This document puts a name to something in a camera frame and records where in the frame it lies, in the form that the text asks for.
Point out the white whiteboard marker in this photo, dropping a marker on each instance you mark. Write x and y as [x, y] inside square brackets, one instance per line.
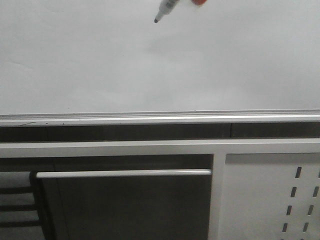
[165, 8]

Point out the red round magnet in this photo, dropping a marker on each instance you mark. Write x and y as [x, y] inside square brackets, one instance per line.
[198, 2]

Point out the dark grey panel white-edged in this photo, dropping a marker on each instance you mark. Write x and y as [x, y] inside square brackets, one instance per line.
[164, 204]

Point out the white perforated metal panel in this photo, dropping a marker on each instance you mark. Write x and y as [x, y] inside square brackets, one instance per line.
[271, 197]

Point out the white metal stand frame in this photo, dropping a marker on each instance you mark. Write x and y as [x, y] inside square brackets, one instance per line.
[219, 149]

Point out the white whiteboard with aluminium frame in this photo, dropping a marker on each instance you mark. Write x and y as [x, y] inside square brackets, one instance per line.
[83, 62]

